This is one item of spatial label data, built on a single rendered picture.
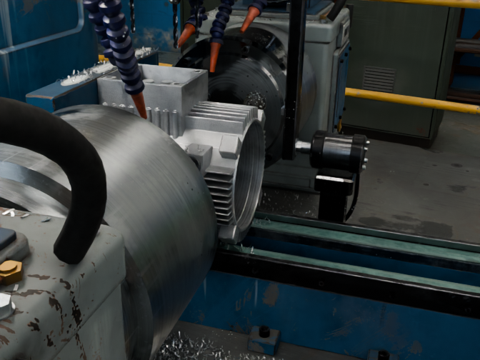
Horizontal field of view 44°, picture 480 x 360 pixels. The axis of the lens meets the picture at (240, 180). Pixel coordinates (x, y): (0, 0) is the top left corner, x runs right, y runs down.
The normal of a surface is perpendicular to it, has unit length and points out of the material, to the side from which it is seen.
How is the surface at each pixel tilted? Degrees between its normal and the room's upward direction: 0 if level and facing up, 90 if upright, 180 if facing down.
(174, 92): 90
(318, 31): 90
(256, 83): 90
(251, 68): 90
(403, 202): 0
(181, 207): 62
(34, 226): 0
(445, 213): 0
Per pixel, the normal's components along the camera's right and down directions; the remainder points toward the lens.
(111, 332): 0.96, 0.13
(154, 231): 0.86, -0.31
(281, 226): 0.02, -0.92
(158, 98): -0.29, 0.38
